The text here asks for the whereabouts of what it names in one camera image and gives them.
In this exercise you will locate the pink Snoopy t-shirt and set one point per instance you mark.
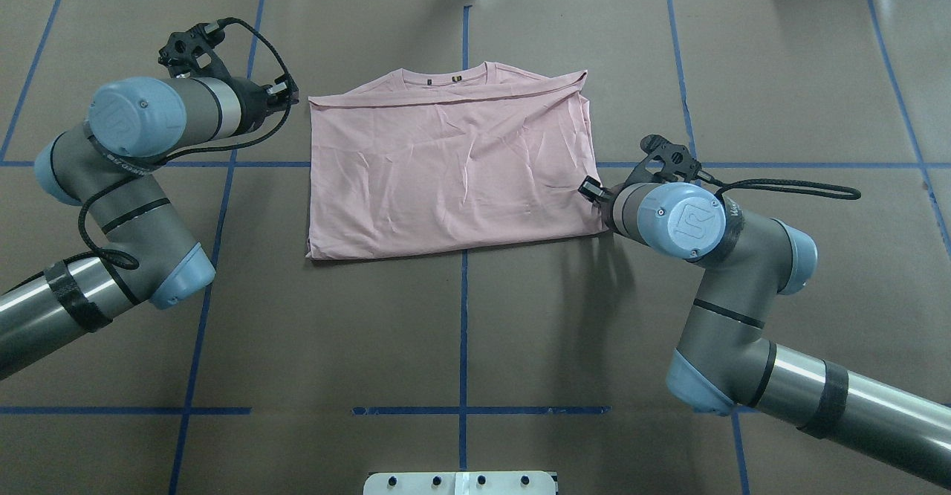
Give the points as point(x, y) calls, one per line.
point(412, 164)

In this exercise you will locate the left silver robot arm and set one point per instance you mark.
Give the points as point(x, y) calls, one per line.
point(138, 248)

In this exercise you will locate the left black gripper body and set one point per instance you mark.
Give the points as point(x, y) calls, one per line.
point(258, 99)

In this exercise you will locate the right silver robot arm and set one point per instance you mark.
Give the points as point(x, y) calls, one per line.
point(722, 361)

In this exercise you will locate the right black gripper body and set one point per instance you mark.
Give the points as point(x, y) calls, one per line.
point(592, 189)

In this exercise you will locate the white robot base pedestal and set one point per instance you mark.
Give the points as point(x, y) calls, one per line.
point(463, 482)

